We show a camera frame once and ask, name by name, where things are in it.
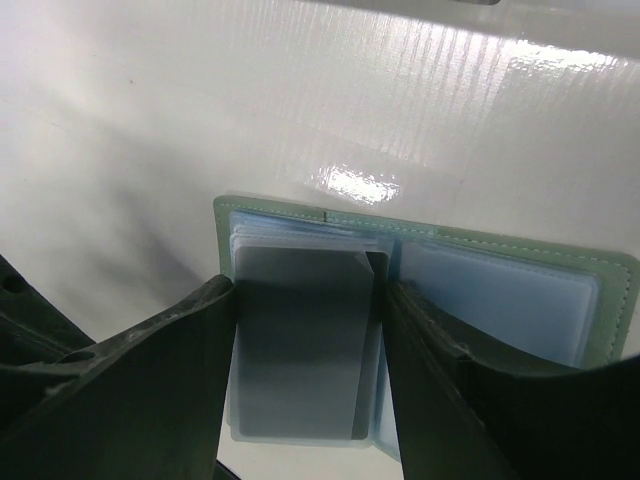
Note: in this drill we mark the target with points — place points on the black white sorting tray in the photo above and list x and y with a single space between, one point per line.
404 5

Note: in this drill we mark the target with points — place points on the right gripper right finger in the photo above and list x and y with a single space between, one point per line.
469 406

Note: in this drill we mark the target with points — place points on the green card holder wallet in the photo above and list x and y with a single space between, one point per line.
566 304

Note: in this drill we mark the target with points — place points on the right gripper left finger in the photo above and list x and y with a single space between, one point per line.
146 403

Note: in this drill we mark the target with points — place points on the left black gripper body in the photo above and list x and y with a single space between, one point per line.
32 329

